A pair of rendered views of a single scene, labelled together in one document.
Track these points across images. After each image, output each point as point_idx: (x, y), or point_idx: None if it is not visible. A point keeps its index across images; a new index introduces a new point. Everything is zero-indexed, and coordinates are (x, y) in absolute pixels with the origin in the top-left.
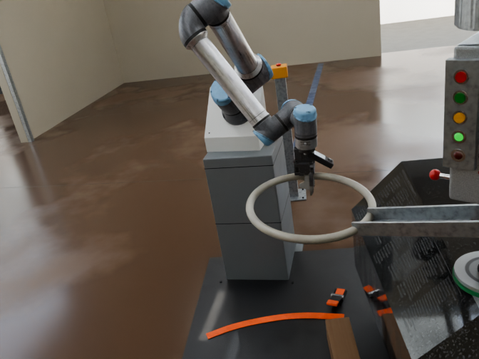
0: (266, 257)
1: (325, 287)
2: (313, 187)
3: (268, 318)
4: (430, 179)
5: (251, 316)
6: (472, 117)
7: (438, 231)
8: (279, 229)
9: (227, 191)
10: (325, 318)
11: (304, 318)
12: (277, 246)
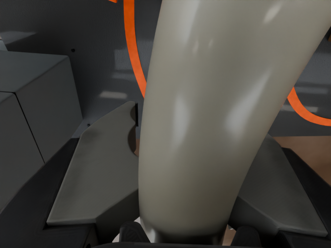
0: (58, 91)
1: (72, 4)
2: (268, 134)
3: (138, 74)
4: None
5: (136, 90)
6: None
7: None
8: (24, 89)
9: (4, 201)
10: (132, 4)
11: (135, 33)
12: (45, 82)
